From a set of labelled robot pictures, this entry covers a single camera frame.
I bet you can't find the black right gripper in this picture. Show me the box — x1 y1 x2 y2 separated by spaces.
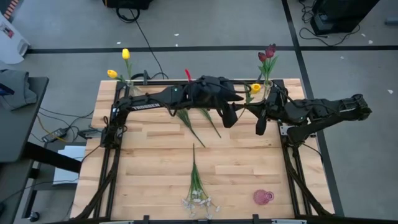
244 86 292 136

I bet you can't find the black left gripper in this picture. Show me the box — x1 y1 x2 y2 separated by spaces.
198 75 245 129

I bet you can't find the yellow artificial tulip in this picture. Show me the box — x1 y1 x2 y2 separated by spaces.
121 48 135 86
107 69 133 86
238 83 262 119

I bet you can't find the dark red artificial tulip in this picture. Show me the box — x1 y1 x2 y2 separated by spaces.
269 43 278 63
264 49 279 100
257 51 270 100

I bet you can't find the clear glass vase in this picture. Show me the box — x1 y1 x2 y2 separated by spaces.
261 79 275 100
127 80 146 97

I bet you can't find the pink glass vase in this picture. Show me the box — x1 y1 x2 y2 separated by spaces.
252 189 275 207

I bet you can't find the white artificial flower bunch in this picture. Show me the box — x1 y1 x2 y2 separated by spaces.
198 108 223 139
181 143 221 220
176 108 206 149

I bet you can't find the black equipment case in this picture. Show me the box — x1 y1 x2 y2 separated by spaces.
310 0 381 36

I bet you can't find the black box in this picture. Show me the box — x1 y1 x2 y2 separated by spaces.
102 0 155 10

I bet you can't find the black power adapter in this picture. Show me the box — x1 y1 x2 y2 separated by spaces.
76 127 103 140
41 126 68 144

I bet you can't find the white paper sheet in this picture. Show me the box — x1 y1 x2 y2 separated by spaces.
52 144 87 187

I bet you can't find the grey cloth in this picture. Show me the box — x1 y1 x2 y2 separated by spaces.
0 68 39 111

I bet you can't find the dark grey desk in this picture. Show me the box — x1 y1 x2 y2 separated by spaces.
0 76 50 164

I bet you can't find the white plastic container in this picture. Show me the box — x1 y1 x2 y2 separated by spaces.
0 12 31 65

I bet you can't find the orange black striped board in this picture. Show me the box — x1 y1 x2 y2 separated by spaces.
2 0 20 20

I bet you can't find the black aluminium table frame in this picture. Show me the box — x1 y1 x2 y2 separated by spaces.
74 78 333 224

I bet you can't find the black floor cable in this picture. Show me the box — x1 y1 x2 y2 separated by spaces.
116 6 170 81

